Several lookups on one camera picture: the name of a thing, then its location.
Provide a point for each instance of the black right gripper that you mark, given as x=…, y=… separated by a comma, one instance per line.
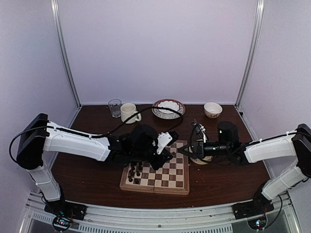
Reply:
x=181, y=149

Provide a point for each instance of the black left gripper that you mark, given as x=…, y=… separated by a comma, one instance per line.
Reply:
x=163, y=159

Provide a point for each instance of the dark chess rook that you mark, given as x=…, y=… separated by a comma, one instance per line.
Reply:
x=132, y=173

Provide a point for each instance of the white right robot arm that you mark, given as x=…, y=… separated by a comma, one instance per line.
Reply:
x=296, y=143

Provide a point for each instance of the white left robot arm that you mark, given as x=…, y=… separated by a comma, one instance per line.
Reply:
x=43, y=135

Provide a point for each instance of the wooden chess board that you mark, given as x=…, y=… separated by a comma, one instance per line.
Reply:
x=172, y=178

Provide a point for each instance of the cream cat-ear bowl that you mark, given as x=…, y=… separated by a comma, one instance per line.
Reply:
x=203, y=161

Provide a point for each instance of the small white floral bowl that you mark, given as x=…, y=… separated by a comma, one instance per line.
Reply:
x=212, y=110

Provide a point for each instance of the white scalloped bowl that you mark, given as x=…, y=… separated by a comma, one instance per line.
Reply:
x=168, y=104

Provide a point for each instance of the cream ribbed mug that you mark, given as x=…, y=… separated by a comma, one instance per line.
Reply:
x=127, y=110

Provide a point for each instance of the clear drinking glass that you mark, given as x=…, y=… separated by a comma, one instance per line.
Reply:
x=115, y=107

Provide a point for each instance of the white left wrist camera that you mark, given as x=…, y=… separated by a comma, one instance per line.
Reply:
x=165, y=139

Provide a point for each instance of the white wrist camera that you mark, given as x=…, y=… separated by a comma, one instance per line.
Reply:
x=165, y=139
x=199, y=130

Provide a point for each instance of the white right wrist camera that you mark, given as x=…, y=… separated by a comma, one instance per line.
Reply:
x=199, y=130

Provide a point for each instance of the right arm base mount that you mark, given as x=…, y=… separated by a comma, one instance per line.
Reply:
x=249, y=209

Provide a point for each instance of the aluminium front rail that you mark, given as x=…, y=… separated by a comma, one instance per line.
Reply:
x=210, y=219

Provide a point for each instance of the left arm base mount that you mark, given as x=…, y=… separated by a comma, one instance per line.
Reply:
x=66, y=209

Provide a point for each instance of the right aluminium frame post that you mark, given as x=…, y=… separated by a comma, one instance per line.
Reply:
x=259, y=14

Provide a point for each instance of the aluminium frame post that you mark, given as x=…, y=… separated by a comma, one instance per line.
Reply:
x=64, y=55
x=259, y=14

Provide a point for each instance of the left aluminium frame post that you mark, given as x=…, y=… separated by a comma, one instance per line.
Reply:
x=64, y=55

